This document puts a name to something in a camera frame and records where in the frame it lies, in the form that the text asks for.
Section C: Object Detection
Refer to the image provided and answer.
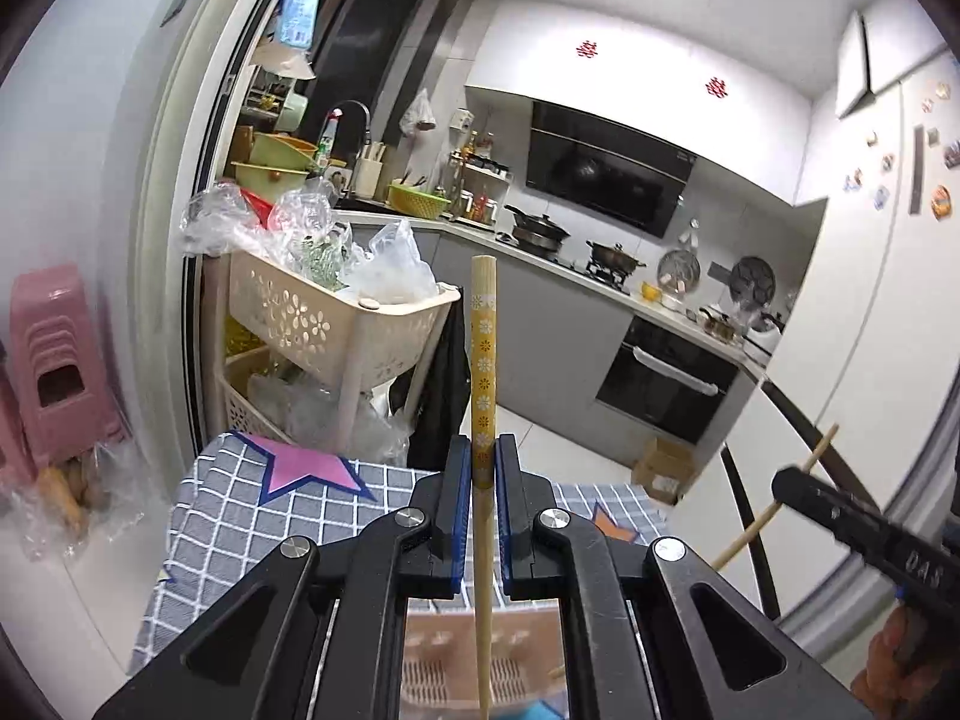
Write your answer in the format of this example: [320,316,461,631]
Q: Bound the beige flower-pattern storage cart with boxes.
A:
[215,250,460,454]

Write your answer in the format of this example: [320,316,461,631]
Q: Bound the yellow-green colander basket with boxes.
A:
[387,184,451,221]

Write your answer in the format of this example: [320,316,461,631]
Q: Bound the dark pot on stove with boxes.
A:
[587,241,644,280]

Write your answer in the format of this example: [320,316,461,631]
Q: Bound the grey checked star tablecloth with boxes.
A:
[128,429,674,720]

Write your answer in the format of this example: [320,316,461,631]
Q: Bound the black wok with lid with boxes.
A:
[506,205,569,255]

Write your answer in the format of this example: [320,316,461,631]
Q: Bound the plain wooden chopstick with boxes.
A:
[711,422,839,572]

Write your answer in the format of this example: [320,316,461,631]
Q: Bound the black range hood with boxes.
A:
[526,99,698,239]

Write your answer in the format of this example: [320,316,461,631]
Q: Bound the person's right hand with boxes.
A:
[851,605,958,718]

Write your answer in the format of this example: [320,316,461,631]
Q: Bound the black chair back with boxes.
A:
[404,299,470,472]

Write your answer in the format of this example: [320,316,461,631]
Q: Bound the black built-in oven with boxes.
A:
[597,317,739,444]

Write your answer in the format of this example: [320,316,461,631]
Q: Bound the white refrigerator with magnets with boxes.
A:
[731,52,958,511]

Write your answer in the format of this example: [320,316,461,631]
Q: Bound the pink plastic stool stack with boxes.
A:
[10,263,127,479]

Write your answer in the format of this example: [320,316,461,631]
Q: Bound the beige utensil holder basket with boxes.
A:
[400,609,568,714]

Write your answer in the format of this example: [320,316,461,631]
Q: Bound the cardboard box on floor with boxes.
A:
[631,436,697,505]

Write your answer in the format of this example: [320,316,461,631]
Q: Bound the floral patterned wooden chopstick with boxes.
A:
[470,255,498,718]

